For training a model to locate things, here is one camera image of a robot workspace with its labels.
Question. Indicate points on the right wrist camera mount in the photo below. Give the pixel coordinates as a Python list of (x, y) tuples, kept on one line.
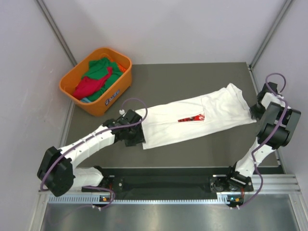
[(267, 97)]

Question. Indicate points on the left corner frame post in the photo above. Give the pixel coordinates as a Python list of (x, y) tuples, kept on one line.
[(55, 29)]

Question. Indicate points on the orange plastic basket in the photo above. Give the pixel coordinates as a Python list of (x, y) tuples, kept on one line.
[(99, 107)]

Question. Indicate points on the light blue t-shirt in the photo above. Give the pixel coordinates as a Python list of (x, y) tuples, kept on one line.
[(85, 100)]

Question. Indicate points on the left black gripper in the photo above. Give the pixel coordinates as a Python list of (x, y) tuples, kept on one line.
[(139, 137)]

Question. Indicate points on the corner frame post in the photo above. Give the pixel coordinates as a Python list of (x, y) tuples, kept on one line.
[(55, 29), (287, 4)]

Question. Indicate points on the right corner frame post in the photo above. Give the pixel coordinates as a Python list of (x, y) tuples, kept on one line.
[(287, 4)]

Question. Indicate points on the green t-shirt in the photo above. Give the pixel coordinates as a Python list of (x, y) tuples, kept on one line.
[(98, 69)]

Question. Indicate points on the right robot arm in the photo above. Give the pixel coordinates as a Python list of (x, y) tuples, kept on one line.
[(276, 125)]

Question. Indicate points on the grey cable duct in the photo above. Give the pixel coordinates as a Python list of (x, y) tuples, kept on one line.
[(101, 199)]

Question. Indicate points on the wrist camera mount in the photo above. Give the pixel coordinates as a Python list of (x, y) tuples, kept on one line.
[(122, 111), (267, 97)]

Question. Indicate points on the aluminium frame rail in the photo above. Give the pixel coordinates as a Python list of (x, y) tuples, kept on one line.
[(266, 183)]

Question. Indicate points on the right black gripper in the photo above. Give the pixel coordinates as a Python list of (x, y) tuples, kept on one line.
[(254, 114)]

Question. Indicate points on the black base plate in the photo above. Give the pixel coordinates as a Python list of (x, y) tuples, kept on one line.
[(203, 179)]

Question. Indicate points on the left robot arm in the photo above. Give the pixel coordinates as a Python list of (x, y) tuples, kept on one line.
[(59, 172)]

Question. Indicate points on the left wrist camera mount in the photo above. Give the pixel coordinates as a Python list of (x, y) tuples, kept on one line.
[(122, 111)]

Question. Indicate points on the white t-shirt red print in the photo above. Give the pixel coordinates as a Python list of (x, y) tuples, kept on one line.
[(192, 118)]

